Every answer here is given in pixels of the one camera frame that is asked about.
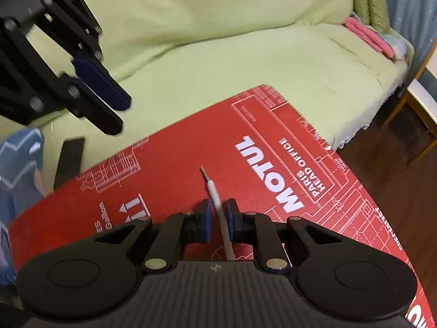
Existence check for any wooden chair with white seat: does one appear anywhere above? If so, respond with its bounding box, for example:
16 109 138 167
380 39 437 165

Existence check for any pastel folded blanket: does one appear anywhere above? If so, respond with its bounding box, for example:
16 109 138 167
379 32 410 64

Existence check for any blue printed cloth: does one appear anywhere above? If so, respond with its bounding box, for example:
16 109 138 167
0 128 46 288

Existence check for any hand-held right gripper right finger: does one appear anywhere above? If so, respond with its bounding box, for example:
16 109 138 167
227 199 344 274

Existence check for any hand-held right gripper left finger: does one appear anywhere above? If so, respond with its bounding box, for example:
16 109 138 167
93 200 213 274

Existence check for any red printed board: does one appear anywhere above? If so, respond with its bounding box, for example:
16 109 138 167
7 84 434 328

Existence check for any black flat object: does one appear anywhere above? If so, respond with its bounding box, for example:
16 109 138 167
54 138 85 190

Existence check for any blue curtain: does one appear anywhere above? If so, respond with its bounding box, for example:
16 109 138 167
370 0 437 86

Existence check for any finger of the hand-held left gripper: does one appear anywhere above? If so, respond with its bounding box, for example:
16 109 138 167
37 0 133 112
0 20 123 135

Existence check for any green covered sofa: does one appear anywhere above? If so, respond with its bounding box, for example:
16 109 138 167
0 0 415 192

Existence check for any pink folded cloth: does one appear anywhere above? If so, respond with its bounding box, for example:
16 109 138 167
344 17 393 58

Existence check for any white shoelace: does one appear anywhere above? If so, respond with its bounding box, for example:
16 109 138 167
200 166 236 262

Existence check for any green chevron pillow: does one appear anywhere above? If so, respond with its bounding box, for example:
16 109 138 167
353 0 371 24
367 0 390 33

